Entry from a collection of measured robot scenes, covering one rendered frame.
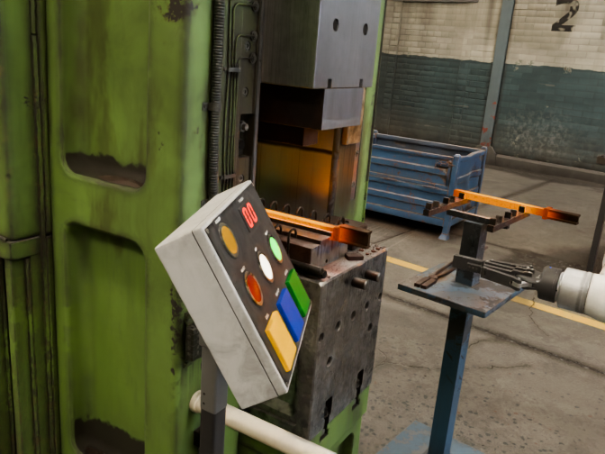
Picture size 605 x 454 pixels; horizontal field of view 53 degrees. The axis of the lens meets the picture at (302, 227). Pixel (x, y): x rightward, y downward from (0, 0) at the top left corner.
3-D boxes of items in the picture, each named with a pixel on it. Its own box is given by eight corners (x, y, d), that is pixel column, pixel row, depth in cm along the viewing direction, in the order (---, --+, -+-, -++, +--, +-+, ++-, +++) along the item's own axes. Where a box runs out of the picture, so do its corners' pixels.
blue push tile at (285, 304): (304, 322, 110) (286, 286, 108) (299, 341, 102) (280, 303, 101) (296, 326, 110) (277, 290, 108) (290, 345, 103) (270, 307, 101)
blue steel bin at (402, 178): (477, 222, 572) (490, 147, 551) (447, 240, 507) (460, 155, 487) (366, 198, 634) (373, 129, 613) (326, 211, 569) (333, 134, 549)
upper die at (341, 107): (360, 125, 157) (364, 87, 155) (321, 131, 141) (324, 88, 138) (232, 106, 178) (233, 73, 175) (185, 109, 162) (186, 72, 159)
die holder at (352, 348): (371, 383, 189) (388, 247, 176) (308, 443, 158) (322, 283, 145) (230, 330, 217) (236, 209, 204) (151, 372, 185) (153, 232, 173)
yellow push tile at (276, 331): (297, 348, 99) (277, 309, 98) (291, 371, 92) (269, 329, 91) (287, 351, 100) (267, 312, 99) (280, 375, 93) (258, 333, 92)
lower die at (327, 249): (347, 254, 167) (349, 224, 165) (309, 273, 151) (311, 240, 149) (227, 222, 188) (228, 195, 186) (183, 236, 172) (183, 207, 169)
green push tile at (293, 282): (310, 301, 118) (294, 267, 117) (306, 316, 111) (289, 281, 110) (302, 304, 119) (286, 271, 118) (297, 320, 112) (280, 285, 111)
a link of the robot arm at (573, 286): (586, 306, 134) (558, 299, 137) (595, 267, 131) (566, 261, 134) (580, 320, 127) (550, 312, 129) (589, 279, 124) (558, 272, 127)
